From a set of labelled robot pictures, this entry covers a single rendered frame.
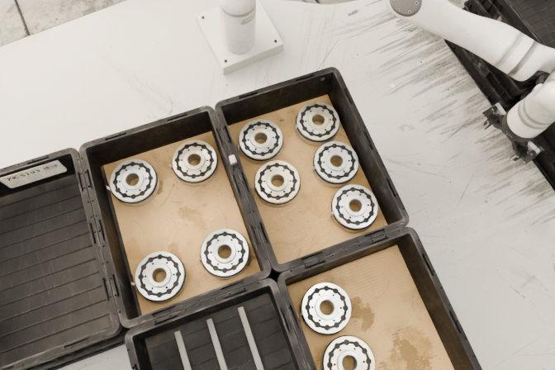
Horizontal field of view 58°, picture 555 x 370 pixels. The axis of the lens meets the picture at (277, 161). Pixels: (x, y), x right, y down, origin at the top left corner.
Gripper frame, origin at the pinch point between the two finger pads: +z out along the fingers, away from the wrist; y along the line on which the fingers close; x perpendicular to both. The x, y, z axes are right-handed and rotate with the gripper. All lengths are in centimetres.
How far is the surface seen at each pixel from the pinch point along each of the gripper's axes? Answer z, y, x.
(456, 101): 17.5, -16.2, 6.3
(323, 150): -4.3, -20.8, -36.1
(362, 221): -5.5, -2.4, -38.5
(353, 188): -4.7, -9.7, -35.8
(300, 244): -4, -6, -53
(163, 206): -6, -30, -73
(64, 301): -10, -23, -100
